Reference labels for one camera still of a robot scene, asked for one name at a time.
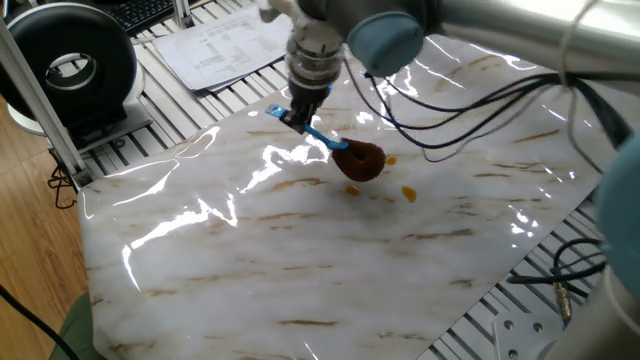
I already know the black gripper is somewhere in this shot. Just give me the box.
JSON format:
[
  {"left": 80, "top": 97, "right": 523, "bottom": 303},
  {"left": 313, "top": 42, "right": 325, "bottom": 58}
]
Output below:
[{"left": 280, "top": 81, "right": 335, "bottom": 136}]

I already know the blue handled brown brush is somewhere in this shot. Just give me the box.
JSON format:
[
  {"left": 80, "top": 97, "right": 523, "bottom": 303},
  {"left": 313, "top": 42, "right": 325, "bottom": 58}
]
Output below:
[{"left": 264, "top": 103, "right": 388, "bottom": 183}]

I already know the printed paper stack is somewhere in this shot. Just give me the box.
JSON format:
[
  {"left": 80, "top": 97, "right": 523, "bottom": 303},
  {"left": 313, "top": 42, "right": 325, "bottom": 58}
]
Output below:
[{"left": 152, "top": 4, "right": 296, "bottom": 94}]

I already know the white marble pattern sheet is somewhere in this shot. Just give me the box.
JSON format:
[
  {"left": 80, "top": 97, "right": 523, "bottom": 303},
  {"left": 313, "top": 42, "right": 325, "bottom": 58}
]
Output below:
[{"left": 77, "top": 0, "right": 640, "bottom": 360}]

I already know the black keyboard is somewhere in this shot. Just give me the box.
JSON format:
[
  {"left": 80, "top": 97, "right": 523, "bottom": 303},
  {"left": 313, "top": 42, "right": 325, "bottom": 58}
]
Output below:
[{"left": 97, "top": 0, "right": 176, "bottom": 37}]

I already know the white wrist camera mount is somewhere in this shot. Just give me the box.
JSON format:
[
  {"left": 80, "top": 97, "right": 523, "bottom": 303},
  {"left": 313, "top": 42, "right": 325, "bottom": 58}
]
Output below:
[{"left": 257, "top": 0, "right": 346, "bottom": 51}]

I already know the aluminium frame post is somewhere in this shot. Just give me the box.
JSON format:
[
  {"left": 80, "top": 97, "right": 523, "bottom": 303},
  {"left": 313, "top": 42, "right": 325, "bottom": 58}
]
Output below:
[
  {"left": 169, "top": 0, "right": 196, "bottom": 29},
  {"left": 0, "top": 19, "right": 94, "bottom": 189}
]

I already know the black floor cable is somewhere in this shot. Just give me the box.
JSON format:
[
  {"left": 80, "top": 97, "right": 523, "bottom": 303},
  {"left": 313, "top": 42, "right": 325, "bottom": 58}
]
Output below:
[
  {"left": 47, "top": 162, "right": 79, "bottom": 210},
  {"left": 0, "top": 283, "right": 81, "bottom": 360}
]

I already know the black ring fan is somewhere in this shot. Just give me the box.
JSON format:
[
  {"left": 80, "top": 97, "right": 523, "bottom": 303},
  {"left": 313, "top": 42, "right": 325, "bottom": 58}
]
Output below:
[{"left": 0, "top": 2, "right": 154, "bottom": 154}]

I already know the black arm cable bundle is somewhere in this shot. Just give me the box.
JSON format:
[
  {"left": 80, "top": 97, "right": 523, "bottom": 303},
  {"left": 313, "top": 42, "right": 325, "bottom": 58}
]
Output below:
[{"left": 344, "top": 59, "right": 634, "bottom": 174}]

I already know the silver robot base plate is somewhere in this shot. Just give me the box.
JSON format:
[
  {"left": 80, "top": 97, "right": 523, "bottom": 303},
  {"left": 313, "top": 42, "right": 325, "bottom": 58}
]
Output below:
[{"left": 492, "top": 312, "right": 569, "bottom": 360}]

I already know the black base cable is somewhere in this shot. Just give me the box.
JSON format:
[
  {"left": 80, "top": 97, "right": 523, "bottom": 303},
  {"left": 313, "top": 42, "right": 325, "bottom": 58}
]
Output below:
[{"left": 507, "top": 237, "right": 609, "bottom": 301}]

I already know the metal cable connector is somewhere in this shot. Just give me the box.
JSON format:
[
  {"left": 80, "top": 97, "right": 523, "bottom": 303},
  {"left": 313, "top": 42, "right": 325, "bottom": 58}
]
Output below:
[{"left": 552, "top": 279, "right": 574, "bottom": 326}]

